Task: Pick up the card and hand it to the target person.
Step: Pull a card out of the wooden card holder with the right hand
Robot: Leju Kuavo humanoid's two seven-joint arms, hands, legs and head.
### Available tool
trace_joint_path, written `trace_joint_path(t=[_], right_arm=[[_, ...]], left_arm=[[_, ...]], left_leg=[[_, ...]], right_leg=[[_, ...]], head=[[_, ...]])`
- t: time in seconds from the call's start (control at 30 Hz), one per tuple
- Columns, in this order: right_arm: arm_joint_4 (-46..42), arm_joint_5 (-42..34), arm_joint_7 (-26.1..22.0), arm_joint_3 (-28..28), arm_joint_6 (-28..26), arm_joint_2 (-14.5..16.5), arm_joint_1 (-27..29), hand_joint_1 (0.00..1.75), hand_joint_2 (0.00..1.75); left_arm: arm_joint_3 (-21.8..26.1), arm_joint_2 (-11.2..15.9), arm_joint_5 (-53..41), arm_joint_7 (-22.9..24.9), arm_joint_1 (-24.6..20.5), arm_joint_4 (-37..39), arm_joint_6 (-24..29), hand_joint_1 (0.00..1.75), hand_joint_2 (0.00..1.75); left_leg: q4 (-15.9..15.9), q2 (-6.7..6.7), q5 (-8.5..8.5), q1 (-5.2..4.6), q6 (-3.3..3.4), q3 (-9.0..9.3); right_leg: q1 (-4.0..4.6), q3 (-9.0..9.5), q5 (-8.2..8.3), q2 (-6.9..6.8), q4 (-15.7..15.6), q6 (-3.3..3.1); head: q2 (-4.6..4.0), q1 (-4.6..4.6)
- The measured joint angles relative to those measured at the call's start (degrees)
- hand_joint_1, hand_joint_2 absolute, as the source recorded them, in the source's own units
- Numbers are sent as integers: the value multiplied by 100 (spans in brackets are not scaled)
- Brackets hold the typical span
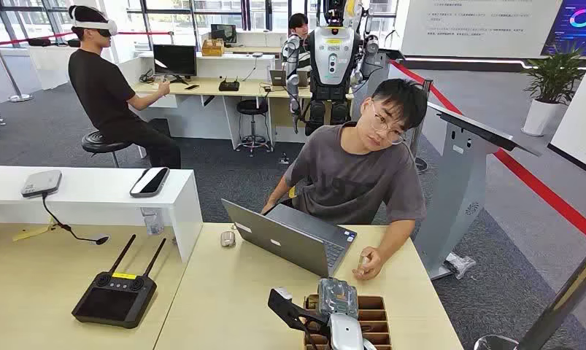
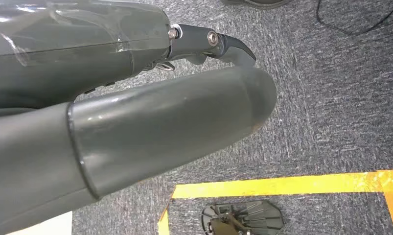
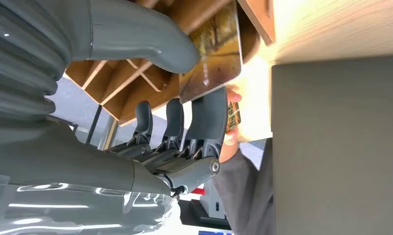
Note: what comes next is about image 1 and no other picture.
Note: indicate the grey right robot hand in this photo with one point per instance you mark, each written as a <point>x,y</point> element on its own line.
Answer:
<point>338,297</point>

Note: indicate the person's hand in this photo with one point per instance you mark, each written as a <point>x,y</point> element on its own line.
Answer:
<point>368,264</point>

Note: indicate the seated person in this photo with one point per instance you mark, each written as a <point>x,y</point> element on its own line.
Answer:
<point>355,179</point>

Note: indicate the person's glasses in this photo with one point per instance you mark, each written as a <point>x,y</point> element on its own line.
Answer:
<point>387,128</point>

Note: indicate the person behind humanoid robot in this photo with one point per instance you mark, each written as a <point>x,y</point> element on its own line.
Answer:
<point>298,29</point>

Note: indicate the person with headset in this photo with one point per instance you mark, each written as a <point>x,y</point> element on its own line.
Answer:
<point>104,96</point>

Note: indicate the wooden compartment box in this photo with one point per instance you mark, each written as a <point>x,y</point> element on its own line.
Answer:
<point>375,319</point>

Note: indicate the grey open laptop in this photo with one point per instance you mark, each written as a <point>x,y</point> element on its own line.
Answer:
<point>278,239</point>

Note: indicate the grey computer mouse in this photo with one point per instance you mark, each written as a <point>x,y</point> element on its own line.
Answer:
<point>228,238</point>

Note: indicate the clear plastic bag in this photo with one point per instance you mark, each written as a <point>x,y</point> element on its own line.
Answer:
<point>461,264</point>

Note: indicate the grey kiosk lectern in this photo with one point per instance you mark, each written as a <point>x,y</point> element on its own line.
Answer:
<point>457,183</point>

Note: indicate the clear plastic bottle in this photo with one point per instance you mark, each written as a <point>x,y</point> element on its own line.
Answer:
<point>152,222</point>

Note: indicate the black round stool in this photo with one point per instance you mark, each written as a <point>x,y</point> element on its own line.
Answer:
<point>101,143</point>
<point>253,108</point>

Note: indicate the red barrier belt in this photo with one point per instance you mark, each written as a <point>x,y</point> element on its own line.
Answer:
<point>529,181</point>

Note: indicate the black remote controller with antennas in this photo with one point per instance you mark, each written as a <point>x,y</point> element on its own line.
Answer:
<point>113,299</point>

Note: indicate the small grey laptop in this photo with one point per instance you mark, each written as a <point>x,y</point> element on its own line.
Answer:
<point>279,78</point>

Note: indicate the grey humanoid robot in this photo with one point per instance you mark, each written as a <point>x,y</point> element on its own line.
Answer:
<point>332,63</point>

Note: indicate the black router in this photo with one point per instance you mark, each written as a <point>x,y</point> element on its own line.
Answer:
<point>229,86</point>

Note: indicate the wooden office desk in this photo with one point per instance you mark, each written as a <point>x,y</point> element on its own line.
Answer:
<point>210,88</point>

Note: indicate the black phone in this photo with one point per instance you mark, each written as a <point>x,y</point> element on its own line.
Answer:
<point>192,87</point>

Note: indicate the white raised shelf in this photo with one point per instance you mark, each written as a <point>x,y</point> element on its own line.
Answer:
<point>94,198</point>

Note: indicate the wooden crate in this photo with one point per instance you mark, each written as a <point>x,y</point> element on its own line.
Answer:
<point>213,48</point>

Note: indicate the black computer monitor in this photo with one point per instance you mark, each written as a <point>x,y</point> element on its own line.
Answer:
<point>174,60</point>

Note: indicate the small dark monitor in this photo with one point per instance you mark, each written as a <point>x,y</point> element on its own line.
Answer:
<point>223,33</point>

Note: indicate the potted green plant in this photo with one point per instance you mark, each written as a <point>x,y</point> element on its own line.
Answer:
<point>551,82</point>

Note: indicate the white information board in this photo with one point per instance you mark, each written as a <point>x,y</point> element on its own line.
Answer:
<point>476,26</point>

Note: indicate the yellow tape strip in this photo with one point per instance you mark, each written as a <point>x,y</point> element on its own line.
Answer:
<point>31,233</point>

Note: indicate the grey flat box device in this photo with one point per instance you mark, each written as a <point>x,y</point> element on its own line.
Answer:
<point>41,182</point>

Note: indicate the white VR headset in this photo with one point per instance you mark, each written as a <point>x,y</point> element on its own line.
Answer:
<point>97,24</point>

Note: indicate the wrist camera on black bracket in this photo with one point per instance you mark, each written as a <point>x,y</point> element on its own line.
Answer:
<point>288,309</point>

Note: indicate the dark stanchion post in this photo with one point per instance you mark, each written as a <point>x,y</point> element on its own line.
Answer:
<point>558,304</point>

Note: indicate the dark wall display screen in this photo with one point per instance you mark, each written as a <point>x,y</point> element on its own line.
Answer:
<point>575,26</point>

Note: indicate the chrome stanchion post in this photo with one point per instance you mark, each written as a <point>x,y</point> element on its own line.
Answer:
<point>10,72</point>

